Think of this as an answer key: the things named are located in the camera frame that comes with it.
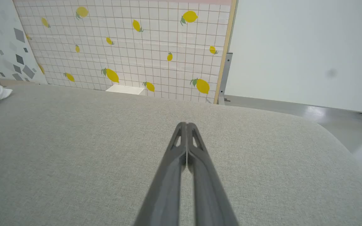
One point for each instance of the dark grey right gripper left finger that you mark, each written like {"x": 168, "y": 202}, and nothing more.
{"x": 165, "y": 194}

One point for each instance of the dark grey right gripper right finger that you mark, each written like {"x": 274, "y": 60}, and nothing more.
{"x": 209, "y": 201}

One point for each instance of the white cardboard box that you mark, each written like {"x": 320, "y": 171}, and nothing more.
{"x": 125, "y": 89}

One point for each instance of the grey metal partition foot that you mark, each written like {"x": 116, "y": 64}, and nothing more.
{"x": 226, "y": 78}

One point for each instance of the lemon print tiled partition panel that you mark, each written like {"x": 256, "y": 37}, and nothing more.
{"x": 130, "y": 50}

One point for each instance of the grey diamond pattern panel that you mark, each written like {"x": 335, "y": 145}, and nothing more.
{"x": 2, "y": 40}

